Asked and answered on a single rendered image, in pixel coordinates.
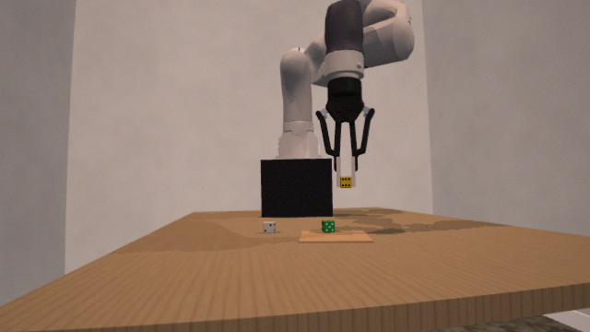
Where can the orange flat mat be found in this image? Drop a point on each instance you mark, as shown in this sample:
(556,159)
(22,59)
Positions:
(335,237)

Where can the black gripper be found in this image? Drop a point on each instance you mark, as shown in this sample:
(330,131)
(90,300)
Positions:
(345,104)

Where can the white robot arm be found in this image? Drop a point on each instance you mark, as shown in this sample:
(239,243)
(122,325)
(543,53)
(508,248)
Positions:
(339,51)

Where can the green die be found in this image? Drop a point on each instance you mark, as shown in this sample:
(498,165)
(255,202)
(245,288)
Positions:
(328,226)

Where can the yellow die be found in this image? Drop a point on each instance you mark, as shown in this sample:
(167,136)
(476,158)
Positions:
(345,182)

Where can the white die with black pips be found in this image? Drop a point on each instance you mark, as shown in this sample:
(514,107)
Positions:
(269,227)

